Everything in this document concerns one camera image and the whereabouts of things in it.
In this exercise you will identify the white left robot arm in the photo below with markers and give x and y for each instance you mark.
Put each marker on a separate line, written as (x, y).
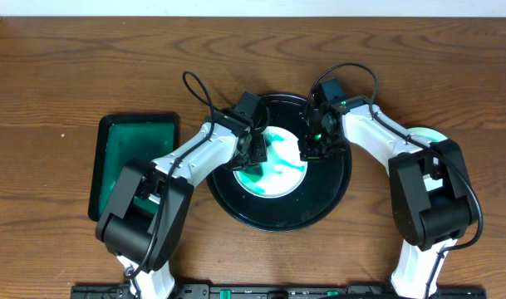
(144, 217)

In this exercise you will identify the white plate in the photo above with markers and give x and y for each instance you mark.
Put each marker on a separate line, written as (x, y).
(283, 171)

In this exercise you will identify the mint green plate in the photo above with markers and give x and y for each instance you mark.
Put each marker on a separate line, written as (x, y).
(435, 136)

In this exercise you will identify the black rectangular soap tray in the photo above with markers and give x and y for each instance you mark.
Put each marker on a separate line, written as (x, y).
(121, 138)

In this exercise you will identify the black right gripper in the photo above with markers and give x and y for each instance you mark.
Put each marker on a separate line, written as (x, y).
(307, 151)

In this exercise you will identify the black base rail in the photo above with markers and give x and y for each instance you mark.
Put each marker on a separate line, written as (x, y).
(202, 291)

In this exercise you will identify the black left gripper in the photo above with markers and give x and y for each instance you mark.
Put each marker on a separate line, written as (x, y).
(257, 149)

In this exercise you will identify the green wavy sponge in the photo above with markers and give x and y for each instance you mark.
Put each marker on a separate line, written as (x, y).
(250, 174)

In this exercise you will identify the black round tray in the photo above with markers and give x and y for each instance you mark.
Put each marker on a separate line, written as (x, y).
(324, 185)

